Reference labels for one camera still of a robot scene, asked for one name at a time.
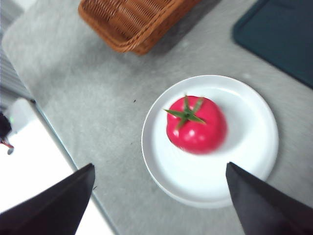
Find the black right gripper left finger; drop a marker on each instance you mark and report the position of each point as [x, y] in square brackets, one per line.
[49, 210]

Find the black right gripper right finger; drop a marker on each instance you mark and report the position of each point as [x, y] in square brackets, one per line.
[269, 208]

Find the red tomato with green stem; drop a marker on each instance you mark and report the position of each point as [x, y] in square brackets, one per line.
[198, 129]

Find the round white plate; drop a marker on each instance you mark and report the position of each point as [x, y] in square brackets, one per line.
[203, 181]

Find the black rectangular tray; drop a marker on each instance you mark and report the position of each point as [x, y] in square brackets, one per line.
[281, 34]

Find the brown wicker basket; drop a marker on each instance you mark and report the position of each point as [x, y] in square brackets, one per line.
[132, 22]

